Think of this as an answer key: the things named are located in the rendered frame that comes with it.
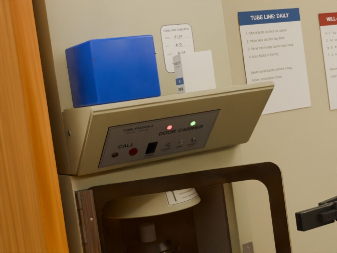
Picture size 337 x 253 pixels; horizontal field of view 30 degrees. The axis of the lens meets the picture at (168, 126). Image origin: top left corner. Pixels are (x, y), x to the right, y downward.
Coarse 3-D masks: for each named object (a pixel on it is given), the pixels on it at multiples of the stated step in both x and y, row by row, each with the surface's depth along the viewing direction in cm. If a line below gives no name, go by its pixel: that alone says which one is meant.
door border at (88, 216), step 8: (80, 192) 94; (88, 192) 94; (88, 200) 94; (88, 208) 94; (80, 216) 94; (88, 216) 94; (80, 224) 94; (88, 224) 94; (96, 224) 95; (88, 232) 95; (96, 232) 95; (88, 240) 95; (96, 240) 95; (88, 248) 95; (96, 248) 95
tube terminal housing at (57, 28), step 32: (32, 0) 98; (64, 0) 95; (96, 0) 98; (128, 0) 100; (160, 0) 103; (192, 0) 106; (64, 32) 95; (96, 32) 98; (128, 32) 100; (224, 32) 109; (64, 64) 95; (160, 64) 103; (224, 64) 109; (64, 96) 95; (64, 160) 96; (160, 160) 103; (192, 160) 106; (224, 160) 109; (64, 192) 98
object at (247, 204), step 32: (96, 192) 94; (128, 192) 95; (160, 192) 95; (192, 192) 95; (224, 192) 95; (256, 192) 95; (128, 224) 95; (160, 224) 95; (192, 224) 95; (224, 224) 95; (256, 224) 95; (288, 224) 96
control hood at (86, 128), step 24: (168, 96) 91; (192, 96) 92; (216, 96) 95; (240, 96) 98; (264, 96) 101; (72, 120) 91; (96, 120) 86; (120, 120) 88; (144, 120) 91; (216, 120) 99; (240, 120) 102; (72, 144) 92; (96, 144) 90; (216, 144) 104; (72, 168) 94; (96, 168) 94
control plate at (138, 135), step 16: (208, 112) 96; (112, 128) 88; (128, 128) 90; (144, 128) 92; (160, 128) 94; (176, 128) 96; (192, 128) 97; (208, 128) 99; (112, 144) 91; (128, 144) 93; (144, 144) 95; (160, 144) 97; (176, 144) 98; (192, 144) 101; (112, 160) 94; (128, 160) 96
